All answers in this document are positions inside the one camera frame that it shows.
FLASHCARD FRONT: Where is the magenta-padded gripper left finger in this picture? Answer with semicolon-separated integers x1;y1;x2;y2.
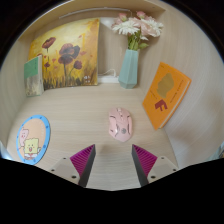
49;143;97;188

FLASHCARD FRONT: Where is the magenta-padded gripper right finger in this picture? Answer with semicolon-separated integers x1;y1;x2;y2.
131;143;180;187

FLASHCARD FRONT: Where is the pink computer mouse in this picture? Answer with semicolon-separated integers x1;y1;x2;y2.
108;106;134;143

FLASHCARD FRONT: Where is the round blue-rimmed cartoon mouse pad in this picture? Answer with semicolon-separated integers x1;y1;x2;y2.
15;114;52;166

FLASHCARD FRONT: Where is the orange book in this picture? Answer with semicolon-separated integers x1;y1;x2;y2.
142;61;193;131

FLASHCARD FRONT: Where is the green and beige book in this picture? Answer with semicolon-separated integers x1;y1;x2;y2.
23;54;45;98

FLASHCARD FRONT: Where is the teal faceted vase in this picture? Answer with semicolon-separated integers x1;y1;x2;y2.
118;48;140;90

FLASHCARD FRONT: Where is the yellow poppy flower painting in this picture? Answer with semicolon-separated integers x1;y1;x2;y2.
28;18;101;91

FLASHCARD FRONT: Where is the pink and white flower bouquet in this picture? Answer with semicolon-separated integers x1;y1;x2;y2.
110;10;165;52

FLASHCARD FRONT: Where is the white light bar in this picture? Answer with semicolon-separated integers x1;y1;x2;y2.
59;7;133;20

